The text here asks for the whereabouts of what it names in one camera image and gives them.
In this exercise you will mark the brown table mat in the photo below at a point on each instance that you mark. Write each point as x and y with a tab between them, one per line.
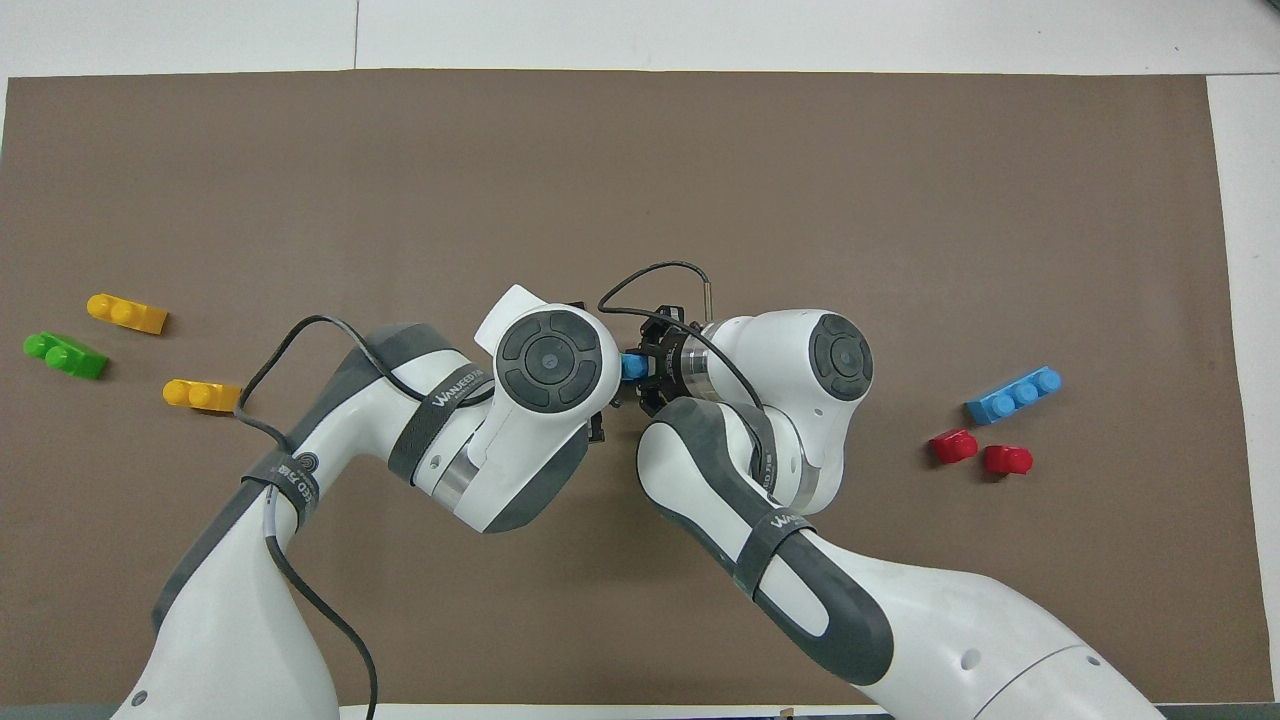
640	180

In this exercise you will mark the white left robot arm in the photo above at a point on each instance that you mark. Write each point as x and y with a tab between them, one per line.
380	420

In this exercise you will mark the red small block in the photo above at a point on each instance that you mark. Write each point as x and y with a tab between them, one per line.
954	446
1008	460

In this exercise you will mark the blue three-stud block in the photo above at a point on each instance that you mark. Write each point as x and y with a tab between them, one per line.
1012	396
633	366

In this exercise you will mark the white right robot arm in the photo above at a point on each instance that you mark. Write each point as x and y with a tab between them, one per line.
800	560

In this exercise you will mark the yellow two-stud block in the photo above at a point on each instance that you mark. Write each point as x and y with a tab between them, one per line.
205	396
130	314

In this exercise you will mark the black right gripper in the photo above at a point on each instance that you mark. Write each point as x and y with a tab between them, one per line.
665	362

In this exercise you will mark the green two-stud block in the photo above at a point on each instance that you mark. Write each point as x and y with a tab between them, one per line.
68	357

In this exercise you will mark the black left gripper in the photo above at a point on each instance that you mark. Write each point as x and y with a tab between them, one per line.
597	428

